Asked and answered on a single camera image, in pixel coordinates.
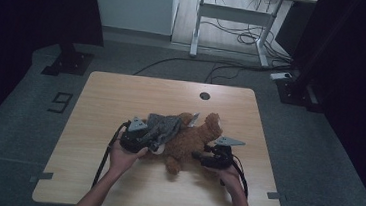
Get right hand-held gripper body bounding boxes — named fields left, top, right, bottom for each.
left=200, top=134, right=247, bottom=173

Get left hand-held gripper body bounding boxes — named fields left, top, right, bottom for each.
left=118, top=115, right=157, bottom=156

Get brown teddy bear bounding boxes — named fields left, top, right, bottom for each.
left=138, top=106, right=225, bottom=179

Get grey cloth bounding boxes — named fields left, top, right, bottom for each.
left=142, top=112, right=184, bottom=151

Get person's left hand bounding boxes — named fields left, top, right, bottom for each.
left=106, top=139, right=150, bottom=180

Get person's right hand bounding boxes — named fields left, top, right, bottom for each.
left=210, top=163, right=247, bottom=199

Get grey tape strip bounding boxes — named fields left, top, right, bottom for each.
left=28, top=170, right=54, bottom=186
left=266, top=191, right=284, bottom=202

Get black stand base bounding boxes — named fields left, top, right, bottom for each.
left=273, top=74, right=329, bottom=114
left=41, top=40, right=97, bottom=80

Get white power strip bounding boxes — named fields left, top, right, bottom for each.
left=269, top=71, right=294, bottom=82

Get white partition panel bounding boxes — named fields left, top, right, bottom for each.
left=87, top=0, right=180, bottom=37

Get dark curtain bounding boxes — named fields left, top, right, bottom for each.
left=275, top=0, right=366, bottom=206
left=0, top=0, right=109, bottom=151

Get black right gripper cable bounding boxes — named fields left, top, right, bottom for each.
left=218, top=154, right=253, bottom=201

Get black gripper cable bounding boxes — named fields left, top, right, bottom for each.
left=90, top=118, right=132, bottom=191
left=218, top=154, right=253, bottom=201

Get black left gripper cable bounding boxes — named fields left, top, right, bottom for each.
left=90, top=118, right=132, bottom=191

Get black table cable hole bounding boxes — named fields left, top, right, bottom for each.
left=198, top=91, right=212, bottom=102

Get long black floor cable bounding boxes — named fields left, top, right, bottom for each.
left=132, top=52, right=293, bottom=90

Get tangled black cables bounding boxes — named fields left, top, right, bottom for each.
left=197, top=0, right=298, bottom=65

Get white desk frame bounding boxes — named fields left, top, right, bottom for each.
left=188, top=0, right=318, bottom=72

